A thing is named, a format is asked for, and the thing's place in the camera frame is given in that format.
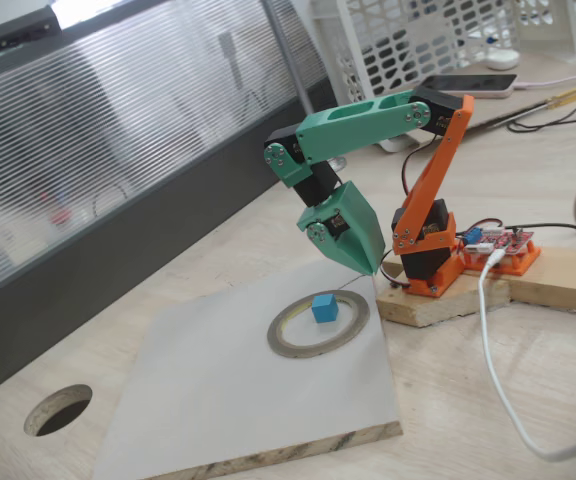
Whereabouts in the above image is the smartphone with pink case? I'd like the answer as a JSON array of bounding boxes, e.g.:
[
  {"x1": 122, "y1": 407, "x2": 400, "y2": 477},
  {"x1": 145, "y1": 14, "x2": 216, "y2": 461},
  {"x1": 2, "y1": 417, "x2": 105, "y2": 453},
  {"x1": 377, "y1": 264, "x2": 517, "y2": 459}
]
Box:
[{"x1": 415, "y1": 73, "x2": 519, "y2": 100}]

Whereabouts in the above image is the white perforated plastic basket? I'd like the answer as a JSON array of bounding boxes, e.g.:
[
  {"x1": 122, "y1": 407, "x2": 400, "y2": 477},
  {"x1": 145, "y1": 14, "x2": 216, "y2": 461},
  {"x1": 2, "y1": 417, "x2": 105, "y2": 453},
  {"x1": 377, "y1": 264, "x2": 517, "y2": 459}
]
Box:
[{"x1": 310, "y1": 0, "x2": 576, "y2": 154}]

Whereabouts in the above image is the yellow handled screwdriver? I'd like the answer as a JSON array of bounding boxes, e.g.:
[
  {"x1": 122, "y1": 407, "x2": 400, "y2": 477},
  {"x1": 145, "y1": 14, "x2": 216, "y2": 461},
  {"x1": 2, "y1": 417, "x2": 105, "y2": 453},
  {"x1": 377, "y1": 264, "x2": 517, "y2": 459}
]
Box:
[{"x1": 487, "y1": 77, "x2": 576, "y2": 130}]

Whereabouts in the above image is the pink charging cable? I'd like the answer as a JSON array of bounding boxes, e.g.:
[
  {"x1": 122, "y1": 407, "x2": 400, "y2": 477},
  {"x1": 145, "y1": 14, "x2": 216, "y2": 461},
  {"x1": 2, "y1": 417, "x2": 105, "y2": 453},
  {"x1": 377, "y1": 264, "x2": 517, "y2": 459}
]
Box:
[{"x1": 515, "y1": 67, "x2": 576, "y2": 90}]

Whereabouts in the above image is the grey ring of tape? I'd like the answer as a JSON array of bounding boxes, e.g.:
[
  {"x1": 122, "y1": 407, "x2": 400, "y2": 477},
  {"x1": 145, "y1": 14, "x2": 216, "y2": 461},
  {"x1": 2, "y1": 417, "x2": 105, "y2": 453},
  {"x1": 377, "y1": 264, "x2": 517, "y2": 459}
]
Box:
[{"x1": 266, "y1": 288, "x2": 371, "y2": 360}]

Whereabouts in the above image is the wooden base block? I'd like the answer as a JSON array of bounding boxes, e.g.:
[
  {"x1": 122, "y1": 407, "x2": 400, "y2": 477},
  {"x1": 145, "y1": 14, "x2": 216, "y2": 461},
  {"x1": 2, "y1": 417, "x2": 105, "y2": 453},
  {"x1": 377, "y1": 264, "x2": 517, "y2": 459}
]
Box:
[{"x1": 375, "y1": 257, "x2": 513, "y2": 329}]

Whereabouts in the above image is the white USB cable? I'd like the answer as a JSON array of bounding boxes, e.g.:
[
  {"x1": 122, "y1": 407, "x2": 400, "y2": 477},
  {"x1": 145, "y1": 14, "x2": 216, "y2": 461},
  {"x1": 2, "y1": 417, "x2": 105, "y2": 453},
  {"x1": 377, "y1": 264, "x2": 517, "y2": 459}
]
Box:
[{"x1": 476, "y1": 248, "x2": 576, "y2": 462}]

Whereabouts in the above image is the black box device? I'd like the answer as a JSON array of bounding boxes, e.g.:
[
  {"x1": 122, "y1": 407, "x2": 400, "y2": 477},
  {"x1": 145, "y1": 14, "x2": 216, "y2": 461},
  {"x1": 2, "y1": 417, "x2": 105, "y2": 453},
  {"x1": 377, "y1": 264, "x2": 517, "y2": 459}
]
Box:
[{"x1": 0, "y1": 5, "x2": 60, "y2": 55}]

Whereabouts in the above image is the frosted glass desk partition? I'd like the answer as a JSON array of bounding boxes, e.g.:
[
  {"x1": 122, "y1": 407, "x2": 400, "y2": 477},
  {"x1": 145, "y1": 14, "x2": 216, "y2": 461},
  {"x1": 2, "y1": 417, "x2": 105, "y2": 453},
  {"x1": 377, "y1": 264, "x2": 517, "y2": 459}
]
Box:
[{"x1": 0, "y1": 0, "x2": 349, "y2": 406}]

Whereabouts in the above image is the white earbuds case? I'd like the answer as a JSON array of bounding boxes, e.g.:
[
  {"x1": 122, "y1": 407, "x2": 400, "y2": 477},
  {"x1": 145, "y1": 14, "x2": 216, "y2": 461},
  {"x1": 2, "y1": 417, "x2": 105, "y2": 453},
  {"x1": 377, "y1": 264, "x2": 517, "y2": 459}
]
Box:
[{"x1": 485, "y1": 48, "x2": 521, "y2": 71}]

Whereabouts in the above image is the red white black servo wire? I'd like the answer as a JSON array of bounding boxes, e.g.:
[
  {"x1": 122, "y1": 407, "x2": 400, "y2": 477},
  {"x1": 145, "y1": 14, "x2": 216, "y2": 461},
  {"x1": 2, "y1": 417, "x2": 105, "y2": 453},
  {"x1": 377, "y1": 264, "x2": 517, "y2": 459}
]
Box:
[
  {"x1": 400, "y1": 142, "x2": 439, "y2": 195},
  {"x1": 380, "y1": 252, "x2": 412, "y2": 291}
]

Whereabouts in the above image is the grey metal pole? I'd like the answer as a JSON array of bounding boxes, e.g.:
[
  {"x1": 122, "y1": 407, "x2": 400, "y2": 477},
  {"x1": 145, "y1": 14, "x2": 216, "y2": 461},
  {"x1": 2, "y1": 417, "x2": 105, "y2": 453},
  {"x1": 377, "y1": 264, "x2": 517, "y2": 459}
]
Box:
[{"x1": 262, "y1": 0, "x2": 348, "y2": 171}]

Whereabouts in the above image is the orange controller board mount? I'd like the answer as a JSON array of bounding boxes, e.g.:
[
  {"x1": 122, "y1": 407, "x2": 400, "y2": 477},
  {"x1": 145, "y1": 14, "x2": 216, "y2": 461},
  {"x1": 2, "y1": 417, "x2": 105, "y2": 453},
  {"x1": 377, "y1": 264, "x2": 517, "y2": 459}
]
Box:
[{"x1": 462, "y1": 238, "x2": 542, "y2": 277}]

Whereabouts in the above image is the brown cardboard sheet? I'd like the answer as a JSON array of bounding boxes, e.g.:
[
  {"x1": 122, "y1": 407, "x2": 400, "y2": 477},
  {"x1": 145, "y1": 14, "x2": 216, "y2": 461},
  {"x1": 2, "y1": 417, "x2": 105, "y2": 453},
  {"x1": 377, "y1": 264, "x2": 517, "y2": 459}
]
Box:
[{"x1": 407, "y1": 59, "x2": 576, "y2": 149}]

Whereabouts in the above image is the light wooden plank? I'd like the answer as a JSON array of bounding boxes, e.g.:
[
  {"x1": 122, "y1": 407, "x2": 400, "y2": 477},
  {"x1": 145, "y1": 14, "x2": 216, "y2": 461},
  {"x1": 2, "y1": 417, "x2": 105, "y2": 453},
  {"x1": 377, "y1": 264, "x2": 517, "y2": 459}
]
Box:
[{"x1": 510, "y1": 243, "x2": 576, "y2": 317}]

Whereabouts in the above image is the red controller circuit board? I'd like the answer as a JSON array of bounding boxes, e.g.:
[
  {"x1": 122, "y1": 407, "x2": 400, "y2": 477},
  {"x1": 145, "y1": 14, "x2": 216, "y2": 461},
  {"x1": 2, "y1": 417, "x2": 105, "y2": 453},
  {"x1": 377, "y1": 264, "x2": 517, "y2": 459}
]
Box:
[{"x1": 460, "y1": 224, "x2": 537, "y2": 259}]

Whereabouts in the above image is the blue cube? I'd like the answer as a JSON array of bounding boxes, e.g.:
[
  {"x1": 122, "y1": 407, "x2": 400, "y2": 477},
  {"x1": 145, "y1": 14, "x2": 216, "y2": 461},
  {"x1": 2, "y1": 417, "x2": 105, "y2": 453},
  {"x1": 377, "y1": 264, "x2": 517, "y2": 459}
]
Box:
[{"x1": 310, "y1": 293, "x2": 339, "y2": 324}]

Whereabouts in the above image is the white laminated board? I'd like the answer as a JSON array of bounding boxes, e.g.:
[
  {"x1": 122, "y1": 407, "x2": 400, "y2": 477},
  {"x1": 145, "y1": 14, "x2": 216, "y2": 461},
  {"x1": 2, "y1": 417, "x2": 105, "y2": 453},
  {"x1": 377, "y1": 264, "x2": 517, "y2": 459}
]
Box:
[{"x1": 91, "y1": 252, "x2": 403, "y2": 480}]

